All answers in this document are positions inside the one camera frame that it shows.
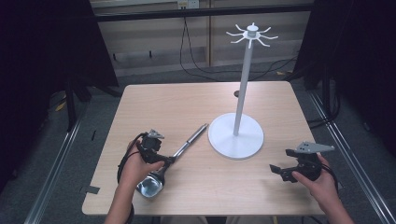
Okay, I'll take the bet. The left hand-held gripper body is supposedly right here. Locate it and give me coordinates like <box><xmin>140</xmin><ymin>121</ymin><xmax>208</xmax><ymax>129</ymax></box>
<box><xmin>135</xmin><ymin>129</ymin><xmax>166</xmax><ymax>164</ymax></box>

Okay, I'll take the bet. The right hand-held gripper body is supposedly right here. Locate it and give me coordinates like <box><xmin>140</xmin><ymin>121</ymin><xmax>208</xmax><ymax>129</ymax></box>
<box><xmin>285</xmin><ymin>141</ymin><xmax>336</xmax><ymax>182</ymax></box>

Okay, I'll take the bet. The steel ladle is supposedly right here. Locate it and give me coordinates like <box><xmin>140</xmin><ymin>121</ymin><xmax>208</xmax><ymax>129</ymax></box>
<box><xmin>135</xmin><ymin>122</ymin><xmax>209</xmax><ymax>199</ymax></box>

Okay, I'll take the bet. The person's left hand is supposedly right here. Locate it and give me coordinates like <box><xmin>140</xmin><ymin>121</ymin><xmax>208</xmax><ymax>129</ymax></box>
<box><xmin>119</xmin><ymin>139</ymin><xmax>165</xmax><ymax>191</ymax></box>

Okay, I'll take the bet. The person's right hand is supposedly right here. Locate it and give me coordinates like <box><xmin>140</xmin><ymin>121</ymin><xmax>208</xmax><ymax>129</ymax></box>
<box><xmin>291</xmin><ymin>154</ymin><xmax>341</xmax><ymax>217</ymax></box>

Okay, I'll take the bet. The white hook stand rack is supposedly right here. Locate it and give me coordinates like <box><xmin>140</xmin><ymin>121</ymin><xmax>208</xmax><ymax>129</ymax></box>
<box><xmin>207</xmin><ymin>21</ymin><xmax>279</xmax><ymax>161</ymax></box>

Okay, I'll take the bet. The black stand leg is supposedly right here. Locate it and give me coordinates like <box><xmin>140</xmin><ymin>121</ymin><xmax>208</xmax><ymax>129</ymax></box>
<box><xmin>64</xmin><ymin>78</ymin><xmax>78</xmax><ymax>133</ymax></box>
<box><xmin>306</xmin><ymin>66</ymin><xmax>342</xmax><ymax>129</ymax></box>

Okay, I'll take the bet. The black tape piece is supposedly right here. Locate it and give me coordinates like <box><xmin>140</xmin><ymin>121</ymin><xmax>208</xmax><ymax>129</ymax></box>
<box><xmin>79</xmin><ymin>185</ymin><xmax>101</xmax><ymax>195</ymax></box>

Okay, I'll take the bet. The black curtain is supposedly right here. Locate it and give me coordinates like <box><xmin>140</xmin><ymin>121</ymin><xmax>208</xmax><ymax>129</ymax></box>
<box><xmin>293</xmin><ymin>0</ymin><xmax>396</xmax><ymax>157</ymax></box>
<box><xmin>0</xmin><ymin>0</ymin><xmax>120</xmax><ymax>194</ymax></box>

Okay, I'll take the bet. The black horizontal bar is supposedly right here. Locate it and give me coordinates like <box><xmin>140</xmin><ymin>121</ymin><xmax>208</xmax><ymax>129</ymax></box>
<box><xmin>94</xmin><ymin>3</ymin><xmax>315</xmax><ymax>22</ymax></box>

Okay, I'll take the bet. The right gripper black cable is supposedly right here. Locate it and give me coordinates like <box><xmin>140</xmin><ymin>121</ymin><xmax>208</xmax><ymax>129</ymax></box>
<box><xmin>319</xmin><ymin>161</ymin><xmax>340</xmax><ymax>191</ymax></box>

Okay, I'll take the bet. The metal floor rail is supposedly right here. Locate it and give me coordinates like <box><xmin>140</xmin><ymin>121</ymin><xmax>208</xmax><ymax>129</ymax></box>
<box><xmin>307</xmin><ymin>90</ymin><xmax>396</xmax><ymax>224</ymax></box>
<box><xmin>23</xmin><ymin>119</ymin><xmax>82</xmax><ymax>224</ymax></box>

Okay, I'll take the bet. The white wall socket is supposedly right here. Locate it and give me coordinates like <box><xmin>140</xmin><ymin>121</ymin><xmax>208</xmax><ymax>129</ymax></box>
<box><xmin>177</xmin><ymin>0</ymin><xmax>201</xmax><ymax>10</ymax></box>

